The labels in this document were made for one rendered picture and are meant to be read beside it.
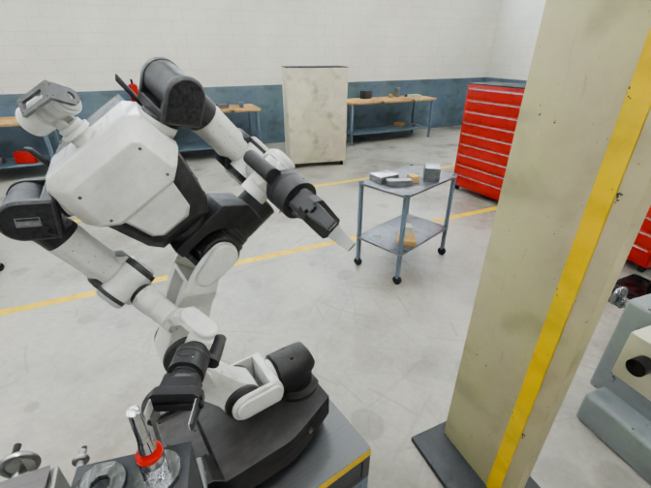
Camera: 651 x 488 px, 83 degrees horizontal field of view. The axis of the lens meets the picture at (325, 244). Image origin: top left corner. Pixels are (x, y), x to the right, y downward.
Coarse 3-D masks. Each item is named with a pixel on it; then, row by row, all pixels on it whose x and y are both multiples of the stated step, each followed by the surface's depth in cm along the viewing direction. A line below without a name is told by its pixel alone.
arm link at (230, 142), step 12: (216, 108) 92; (216, 120) 92; (228, 120) 96; (204, 132) 92; (216, 132) 94; (228, 132) 96; (240, 132) 102; (216, 144) 97; (228, 144) 98; (240, 144) 101; (216, 156) 104; (228, 156) 101; (240, 156) 103; (228, 168) 103; (240, 180) 105
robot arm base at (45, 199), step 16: (0, 208) 76; (16, 208) 78; (32, 208) 79; (48, 208) 80; (0, 224) 78; (16, 224) 79; (32, 224) 80; (48, 224) 82; (64, 224) 86; (32, 240) 82
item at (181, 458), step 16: (176, 448) 77; (192, 448) 78; (96, 464) 74; (112, 464) 72; (128, 464) 74; (176, 464) 72; (192, 464) 76; (80, 480) 70; (96, 480) 70; (112, 480) 70; (128, 480) 71; (160, 480) 70; (176, 480) 71; (192, 480) 74
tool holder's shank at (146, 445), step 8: (136, 408) 64; (128, 416) 62; (136, 416) 62; (136, 424) 63; (144, 424) 64; (136, 432) 64; (144, 432) 65; (136, 440) 65; (144, 440) 65; (152, 440) 67; (144, 448) 66; (152, 448) 67; (144, 456) 67
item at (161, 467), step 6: (162, 456) 69; (156, 462) 67; (162, 462) 69; (144, 468) 67; (150, 468) 67; (156, 468) 68; (162, 468) 69; (168, 468) 71; (144, 474) 68; (150, 474) 68; (156, 474) 68; (162, 474) 70; (144, 480) 69; (150, 480) 69; (156, 480) 69
